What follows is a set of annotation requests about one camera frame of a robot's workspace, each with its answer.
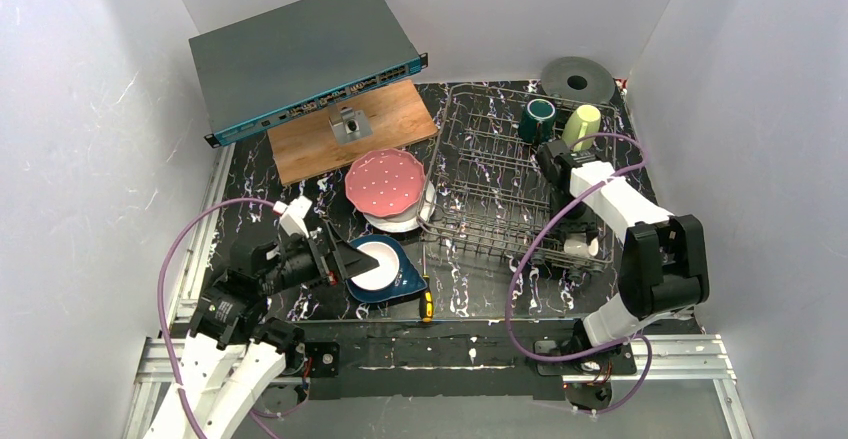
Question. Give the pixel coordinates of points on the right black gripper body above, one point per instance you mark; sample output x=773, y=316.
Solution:
x=582, y=229

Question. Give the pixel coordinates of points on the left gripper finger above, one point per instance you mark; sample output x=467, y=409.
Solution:
x=343, y=256
x=342, y=271

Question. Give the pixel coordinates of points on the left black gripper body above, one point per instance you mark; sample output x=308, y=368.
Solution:
x=327, y=257

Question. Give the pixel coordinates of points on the small patterned flower dish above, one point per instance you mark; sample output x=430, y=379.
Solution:
x=581, y=246

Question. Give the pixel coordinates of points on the white bowl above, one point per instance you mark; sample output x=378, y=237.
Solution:
x=385, y=273

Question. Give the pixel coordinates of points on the light green mug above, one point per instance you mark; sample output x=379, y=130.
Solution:
x=585, y=120

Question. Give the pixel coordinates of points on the dark green mug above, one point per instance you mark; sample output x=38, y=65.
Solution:
x=537, y=121

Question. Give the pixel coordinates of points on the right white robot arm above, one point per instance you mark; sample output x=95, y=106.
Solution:
x=663, y=267

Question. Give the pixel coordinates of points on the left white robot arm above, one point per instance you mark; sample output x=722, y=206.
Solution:
x=233, y=349

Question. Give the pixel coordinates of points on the blue shell shaped plate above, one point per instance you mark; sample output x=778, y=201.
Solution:
x=408, y=281

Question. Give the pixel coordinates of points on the white plate under pink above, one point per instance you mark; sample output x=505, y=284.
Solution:
x=411, y=218

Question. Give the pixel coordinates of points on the yellow black screwdriver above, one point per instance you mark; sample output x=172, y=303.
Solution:
x=426, y=304

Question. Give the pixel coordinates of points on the pink dotted scalloped plate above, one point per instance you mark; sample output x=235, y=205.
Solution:
x=384, y=183

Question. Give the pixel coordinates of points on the wooden cutting board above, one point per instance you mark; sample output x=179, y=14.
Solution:
x=307, y=146

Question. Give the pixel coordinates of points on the grey tape roll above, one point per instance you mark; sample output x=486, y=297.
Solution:
x=578, y=79

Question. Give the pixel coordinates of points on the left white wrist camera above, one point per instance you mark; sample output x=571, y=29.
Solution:
x=291, y=216

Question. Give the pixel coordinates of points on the grey wire dish rack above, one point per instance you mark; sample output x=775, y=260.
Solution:
x=492, y=198

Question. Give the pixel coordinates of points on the small grey metal bracket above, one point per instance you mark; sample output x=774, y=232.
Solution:
x=348, y=124

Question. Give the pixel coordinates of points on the grey blue network switch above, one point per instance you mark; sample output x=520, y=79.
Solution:
x=283, y=64

